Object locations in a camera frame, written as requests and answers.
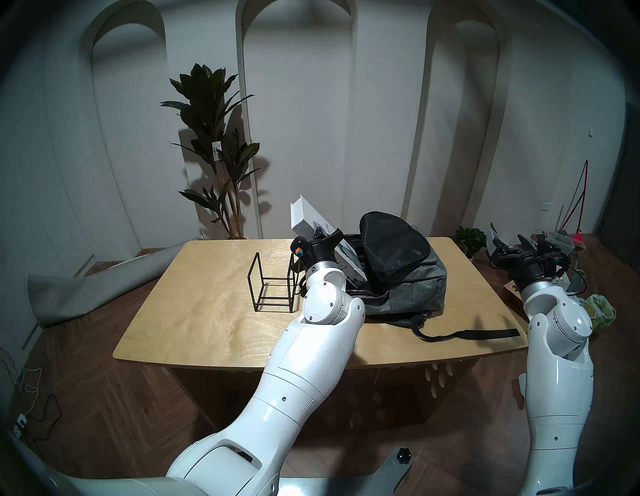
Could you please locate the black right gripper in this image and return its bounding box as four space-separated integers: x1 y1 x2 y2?
487 222 550 287

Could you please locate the bushy small potted plant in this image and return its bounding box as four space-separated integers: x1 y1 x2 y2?
454 226 488 261

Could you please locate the tall dark leafy plant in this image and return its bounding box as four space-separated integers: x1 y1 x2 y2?
160 63 263 241

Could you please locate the rolled grey mat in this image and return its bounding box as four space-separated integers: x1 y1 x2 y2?
26 241 188 328

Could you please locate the green mesh bag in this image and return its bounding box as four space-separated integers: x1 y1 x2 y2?
582 294 617 337

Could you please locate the black coiled right gripper cable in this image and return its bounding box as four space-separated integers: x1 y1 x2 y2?
537 244 589 302

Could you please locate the dark door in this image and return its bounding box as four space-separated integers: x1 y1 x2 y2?
597 102 640 261

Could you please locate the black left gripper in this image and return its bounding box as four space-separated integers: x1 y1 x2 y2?
290 226 347 267

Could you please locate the clear plastic bin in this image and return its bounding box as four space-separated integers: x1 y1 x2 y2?
542 230 576 256

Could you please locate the red broom with dustpan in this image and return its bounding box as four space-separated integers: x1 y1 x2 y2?
559 160 590 236

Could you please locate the white Statue of Liberty book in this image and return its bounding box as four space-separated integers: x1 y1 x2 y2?
290 195 368 283

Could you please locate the black wire book stand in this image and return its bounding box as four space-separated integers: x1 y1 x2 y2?
247 251 302 314

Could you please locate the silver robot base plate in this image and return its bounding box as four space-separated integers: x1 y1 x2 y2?
277 446 413 496

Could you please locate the grey black backpack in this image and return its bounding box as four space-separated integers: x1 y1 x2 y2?
300 211 522 343

